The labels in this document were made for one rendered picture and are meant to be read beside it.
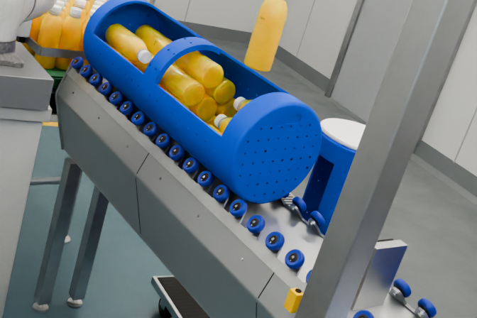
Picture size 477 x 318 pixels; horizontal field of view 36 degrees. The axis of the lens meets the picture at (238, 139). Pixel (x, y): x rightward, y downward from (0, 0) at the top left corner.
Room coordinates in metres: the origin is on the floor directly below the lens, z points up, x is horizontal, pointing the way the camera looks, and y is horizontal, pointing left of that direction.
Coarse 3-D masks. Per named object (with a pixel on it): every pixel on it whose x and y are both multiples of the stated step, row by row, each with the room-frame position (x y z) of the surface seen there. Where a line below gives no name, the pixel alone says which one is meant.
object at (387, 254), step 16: (384, 240) 1.44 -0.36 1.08; (400, 240) 1.45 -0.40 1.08; (384, 256) 1.40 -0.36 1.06; (400, 256) 1.43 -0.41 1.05; (368, 272) 1.38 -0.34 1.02; (384, 272) 1.41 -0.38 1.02; (368, 288) 1.39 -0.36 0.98; (384, 288) 1.43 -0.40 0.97; (352, 304) 1.38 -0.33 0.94; (368, 304) 1.41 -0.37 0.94
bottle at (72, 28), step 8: (72, 16) 2.44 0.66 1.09; (80, 16) 2.45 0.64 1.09; (64, 24) 2.43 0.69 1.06; (72, 24) 2.43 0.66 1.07; (80, 24) 2.45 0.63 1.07; (64, 32) 2.42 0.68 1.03; (72, 32) 2.42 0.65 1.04; (80, 32) 2.44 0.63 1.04; (64, 40) 2.42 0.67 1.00; (72, 40) 2.43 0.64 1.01; (64, 48) 2.42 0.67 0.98; (72, 48) 2.43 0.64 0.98; (56, 64) 2.43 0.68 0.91; (64, 64) 2.42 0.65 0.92
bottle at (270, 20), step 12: (276, 0) 1.83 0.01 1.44; (264, 12) 1.83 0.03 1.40; (276, 12) 1.82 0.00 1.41; (264, 24) 1.82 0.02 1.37; (276, 24) 1.82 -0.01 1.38; (252, 36) 1.84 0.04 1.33; (264, 36) 1.82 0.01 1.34; (276, 36) 1.83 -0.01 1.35; (252, 48) 1.83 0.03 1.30; (264, 48) 1.82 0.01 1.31; (276, 48) 1.84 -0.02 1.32; (252, 60) 1.82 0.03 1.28; (264, 60) 1.82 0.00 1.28
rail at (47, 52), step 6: (42, 48) 2.35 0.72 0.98; (48, 48) 2.36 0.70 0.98; (54, 48) 2.38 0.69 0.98; (42, 54) 2.35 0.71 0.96; (48, 54) 2.36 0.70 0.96; (54, 54) 2.38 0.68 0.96; (60, 54) 2.39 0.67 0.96; (66, 54) 2.41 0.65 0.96; (72, 54) 2.42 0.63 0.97; (78, 54) 2.43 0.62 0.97; (84, 54) 2.45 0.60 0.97
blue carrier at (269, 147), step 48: (144, 0) 2.37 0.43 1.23; (96, 48) 2.20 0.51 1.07; (192, 48) 1.99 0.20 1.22; (144, 96) 1.95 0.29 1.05; (240, 96) 2.08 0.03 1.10; (288, 96) 1.75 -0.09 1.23; (192, 144) 1.76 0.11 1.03; (240, 144) 1.63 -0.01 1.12; (288, 144) 1.73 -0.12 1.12; (240, 192) 1.66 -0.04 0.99; (288, 192) 1.76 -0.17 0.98
